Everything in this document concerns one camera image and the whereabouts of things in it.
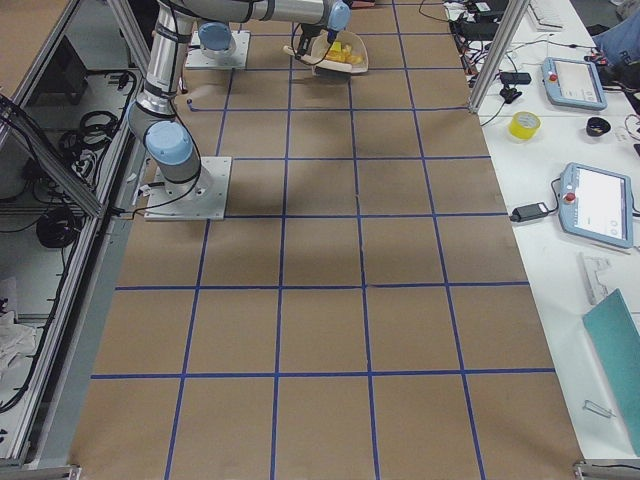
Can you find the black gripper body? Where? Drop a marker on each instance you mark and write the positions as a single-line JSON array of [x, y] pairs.
[[303, 44]]

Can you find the teal folder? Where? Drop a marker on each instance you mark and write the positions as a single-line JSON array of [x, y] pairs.
[[615, 338]]

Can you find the black power adapter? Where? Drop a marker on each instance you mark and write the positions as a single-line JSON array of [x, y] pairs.
[[515, 78]]

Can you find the blue teach pendant far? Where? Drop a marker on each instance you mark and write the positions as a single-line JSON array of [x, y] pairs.
[[573, 83]]

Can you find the beige plastic dustpan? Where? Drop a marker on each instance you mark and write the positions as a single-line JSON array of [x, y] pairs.
[[320, 47]]

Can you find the yellow tape roll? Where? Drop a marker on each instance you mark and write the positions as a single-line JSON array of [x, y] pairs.
[[524, 125]]

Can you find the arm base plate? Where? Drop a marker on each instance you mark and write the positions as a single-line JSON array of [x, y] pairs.
[[234, 57], [202, 199]]

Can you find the black small bowl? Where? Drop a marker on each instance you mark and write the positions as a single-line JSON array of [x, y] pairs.
[[597, 127]]

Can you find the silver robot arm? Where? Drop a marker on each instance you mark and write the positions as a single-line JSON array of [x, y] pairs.
[[153, 117], [312, 15]]

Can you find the blue teach pendant near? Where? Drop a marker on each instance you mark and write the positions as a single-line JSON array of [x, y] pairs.
[[596, 204]]

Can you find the black power brick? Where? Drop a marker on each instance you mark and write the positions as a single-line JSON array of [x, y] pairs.
[[531, 212]]

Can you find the aluminium frame post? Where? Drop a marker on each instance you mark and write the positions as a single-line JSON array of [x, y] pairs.
[[506, 30]]

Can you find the blue teach pendant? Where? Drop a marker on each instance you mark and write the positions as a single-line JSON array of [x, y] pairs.
[[596, 204], [573, 83]]

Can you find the white cloth rag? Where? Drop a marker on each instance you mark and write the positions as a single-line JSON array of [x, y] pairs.
[[17, 341]]

